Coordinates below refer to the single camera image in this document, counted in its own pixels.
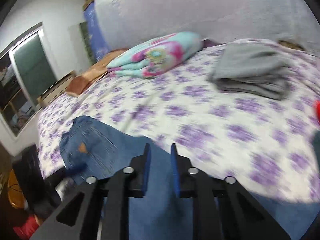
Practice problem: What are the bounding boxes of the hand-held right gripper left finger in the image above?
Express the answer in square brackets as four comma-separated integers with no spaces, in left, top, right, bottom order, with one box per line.
[30,143,152,240]

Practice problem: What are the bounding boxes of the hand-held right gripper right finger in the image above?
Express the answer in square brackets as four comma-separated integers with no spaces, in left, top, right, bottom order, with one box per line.
[170,143,292,240]

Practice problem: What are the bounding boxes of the blue denim pants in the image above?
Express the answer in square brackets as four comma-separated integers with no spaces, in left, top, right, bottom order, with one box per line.
[59,116,313,240]

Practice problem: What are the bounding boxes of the purple floral bed sheet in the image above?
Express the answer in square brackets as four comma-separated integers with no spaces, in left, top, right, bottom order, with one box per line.
[37,38,320,204]

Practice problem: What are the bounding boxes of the brown satin pillow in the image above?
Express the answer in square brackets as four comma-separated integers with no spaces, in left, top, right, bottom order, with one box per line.
[66,49,128,97]

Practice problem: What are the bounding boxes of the folded floral blanket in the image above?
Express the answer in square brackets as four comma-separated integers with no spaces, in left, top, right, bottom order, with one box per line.
[107,31,203,79]

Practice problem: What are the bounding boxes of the dark furniture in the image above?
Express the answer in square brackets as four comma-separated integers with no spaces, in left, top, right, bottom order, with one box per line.
[12,144,65,218]

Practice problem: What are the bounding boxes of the folded grey garment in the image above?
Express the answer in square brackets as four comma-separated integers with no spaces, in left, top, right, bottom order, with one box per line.
[209,42,294,101]

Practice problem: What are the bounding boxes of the orange wooden stool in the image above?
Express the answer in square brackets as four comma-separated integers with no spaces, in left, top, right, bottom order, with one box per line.
[7,169,27,209]

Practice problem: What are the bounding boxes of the red cloth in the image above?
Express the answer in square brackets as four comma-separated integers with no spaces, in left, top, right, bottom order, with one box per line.
[12,215,40,240]

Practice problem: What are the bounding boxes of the blue printed cloth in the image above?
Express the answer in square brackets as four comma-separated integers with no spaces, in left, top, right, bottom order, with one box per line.
[83,1,110,60]

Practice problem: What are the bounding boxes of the red plastic object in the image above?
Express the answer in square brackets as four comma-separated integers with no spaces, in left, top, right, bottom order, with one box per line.
[313,100,320,125]

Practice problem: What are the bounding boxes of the window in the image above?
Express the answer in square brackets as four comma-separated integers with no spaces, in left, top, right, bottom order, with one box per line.
[0,22,59,137]

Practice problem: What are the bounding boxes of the wooden bed frame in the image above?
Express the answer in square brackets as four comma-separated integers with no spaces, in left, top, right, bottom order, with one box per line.
[37,70,77,107]

